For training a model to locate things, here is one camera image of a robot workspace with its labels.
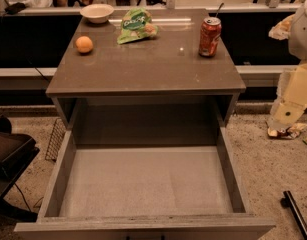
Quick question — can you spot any black floor cable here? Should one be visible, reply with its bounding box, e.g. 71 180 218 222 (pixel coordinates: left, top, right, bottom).
13 182 44 214

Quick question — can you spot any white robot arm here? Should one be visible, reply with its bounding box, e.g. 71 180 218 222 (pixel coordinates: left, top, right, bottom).
267 0 307 137

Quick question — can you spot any black wire rack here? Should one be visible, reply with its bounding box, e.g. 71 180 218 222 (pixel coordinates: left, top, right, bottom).
45 118 66 162

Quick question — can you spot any green chip bag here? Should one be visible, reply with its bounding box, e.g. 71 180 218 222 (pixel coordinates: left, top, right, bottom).
117 8 158 44

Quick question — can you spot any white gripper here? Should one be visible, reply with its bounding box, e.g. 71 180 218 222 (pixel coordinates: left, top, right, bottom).
267 63 307 132

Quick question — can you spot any black bar on floor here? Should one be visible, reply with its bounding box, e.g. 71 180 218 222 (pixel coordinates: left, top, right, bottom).
280 191 307 240

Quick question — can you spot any grey cabinet with top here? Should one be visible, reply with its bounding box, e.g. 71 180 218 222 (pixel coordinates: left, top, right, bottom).
45 7 247 147

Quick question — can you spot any white bowl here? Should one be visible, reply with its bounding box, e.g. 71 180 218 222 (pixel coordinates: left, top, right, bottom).
80 4 114 24

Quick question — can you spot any open grey drawer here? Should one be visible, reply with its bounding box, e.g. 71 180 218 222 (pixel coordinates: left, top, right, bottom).
15 126 275 240

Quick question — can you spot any orange fruit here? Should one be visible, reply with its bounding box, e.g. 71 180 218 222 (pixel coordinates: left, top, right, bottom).
75 36 93 54

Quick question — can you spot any crumpled snack wrapper on floor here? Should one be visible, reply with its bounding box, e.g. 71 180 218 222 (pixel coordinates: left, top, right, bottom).
267 123 307 139

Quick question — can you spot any black office chair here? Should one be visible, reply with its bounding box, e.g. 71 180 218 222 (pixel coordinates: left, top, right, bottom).
0 115 39 222

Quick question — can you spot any red coke can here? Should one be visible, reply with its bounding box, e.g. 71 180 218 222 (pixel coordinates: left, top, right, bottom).
199 17 222 57

